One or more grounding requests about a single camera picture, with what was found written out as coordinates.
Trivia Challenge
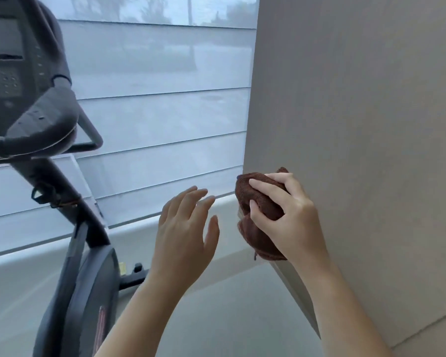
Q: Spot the person's left hand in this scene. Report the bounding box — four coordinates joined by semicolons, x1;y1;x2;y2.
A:
149;186;221;297

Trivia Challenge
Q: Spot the person's right hand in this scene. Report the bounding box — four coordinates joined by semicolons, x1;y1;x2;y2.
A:
249;173;329;273

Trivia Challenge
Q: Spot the brown cleaning cloth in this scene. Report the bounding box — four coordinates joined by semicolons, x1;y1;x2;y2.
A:
234;167;292;261

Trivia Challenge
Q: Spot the person's right forearm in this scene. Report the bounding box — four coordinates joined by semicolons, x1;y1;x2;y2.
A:
291;256;394;357

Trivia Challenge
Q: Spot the person's left forearm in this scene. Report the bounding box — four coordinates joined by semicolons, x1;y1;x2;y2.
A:
95;277;189;357

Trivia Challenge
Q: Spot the white window blind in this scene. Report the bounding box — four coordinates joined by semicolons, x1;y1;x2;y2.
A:
0;0;261;259

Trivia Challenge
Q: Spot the black exercise bike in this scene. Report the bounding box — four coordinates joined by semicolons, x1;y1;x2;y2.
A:
0;0;150;357

